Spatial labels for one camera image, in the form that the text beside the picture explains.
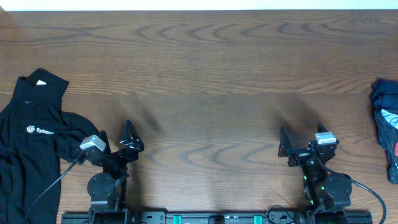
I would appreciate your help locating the dark blue crumpled garment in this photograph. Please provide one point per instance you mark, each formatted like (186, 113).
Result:
(384, 104)

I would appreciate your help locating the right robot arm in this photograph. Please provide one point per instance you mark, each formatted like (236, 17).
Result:
(328, 192)

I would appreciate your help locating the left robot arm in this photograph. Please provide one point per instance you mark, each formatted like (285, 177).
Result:
(107, 189)

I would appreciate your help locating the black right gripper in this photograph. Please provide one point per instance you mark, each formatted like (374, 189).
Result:
(286, 149)

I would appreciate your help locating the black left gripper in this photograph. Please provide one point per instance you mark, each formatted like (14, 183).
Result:
(133, 149)

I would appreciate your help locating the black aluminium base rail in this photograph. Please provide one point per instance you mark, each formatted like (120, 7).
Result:
(272, 216)

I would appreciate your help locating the black polo shirt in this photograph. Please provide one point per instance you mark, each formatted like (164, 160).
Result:
(35, 135)

